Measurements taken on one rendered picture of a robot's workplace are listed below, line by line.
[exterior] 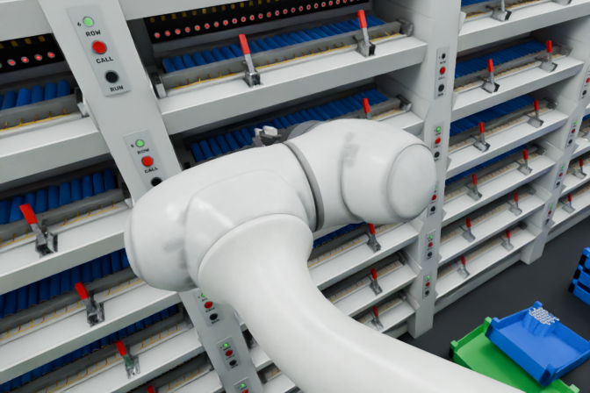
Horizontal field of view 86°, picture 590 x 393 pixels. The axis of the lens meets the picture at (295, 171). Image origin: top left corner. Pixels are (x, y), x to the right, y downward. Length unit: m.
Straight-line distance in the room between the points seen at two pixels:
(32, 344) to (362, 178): 0.74
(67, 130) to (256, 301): 0.47
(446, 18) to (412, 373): 0.77
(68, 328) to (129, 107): 0.48
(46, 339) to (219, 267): 0.64
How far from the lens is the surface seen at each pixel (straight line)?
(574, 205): 2.04
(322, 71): 0.67
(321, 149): 0.30
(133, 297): 0.81
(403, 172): 0.28
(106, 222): 0.70
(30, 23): 0.59
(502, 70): 1.21
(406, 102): 0.90
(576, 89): 1.49
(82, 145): 0.61
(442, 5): 0.86
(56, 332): 0.85
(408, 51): 0.81
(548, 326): 1.57
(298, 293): 0.23
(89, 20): 0.57
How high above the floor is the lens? 1.25
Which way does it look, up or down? 28 degrees down
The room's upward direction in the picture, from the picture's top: 10 degrees counter-clockwise
